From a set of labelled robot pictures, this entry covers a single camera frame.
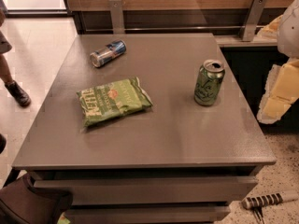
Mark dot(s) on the striped white robot foot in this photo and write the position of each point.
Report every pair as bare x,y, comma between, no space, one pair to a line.
270,199

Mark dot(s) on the grey lower drawer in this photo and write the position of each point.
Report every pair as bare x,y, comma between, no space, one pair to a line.
149,215

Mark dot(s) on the green chip bag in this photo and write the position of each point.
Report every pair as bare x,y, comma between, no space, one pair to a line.
113,100

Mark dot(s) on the left metal bracket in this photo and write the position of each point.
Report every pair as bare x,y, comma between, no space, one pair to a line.
116,14

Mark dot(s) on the person's leg with boot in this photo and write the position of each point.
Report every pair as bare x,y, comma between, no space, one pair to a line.
20,96

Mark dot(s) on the metal bracket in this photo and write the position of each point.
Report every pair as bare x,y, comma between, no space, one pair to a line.
116,14
255,12

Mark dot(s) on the green soda can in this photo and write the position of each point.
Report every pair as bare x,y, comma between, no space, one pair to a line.
208,84

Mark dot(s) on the grey drawer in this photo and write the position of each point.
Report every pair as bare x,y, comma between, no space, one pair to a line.
154,190
149,215

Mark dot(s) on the blue silver energy drink can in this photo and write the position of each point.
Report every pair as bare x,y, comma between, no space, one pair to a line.
108,53

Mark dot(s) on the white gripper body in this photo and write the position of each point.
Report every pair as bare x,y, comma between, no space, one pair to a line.
290,32

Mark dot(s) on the dark brown chair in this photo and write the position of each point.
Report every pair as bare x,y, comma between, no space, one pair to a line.
22,203

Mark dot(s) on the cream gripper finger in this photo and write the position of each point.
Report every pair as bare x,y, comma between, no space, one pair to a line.
281,92
270,30

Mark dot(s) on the grey upper drawer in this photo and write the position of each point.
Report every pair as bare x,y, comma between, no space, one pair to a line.
154,190

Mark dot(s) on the right metal bracket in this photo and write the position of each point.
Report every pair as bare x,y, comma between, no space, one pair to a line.
255,12

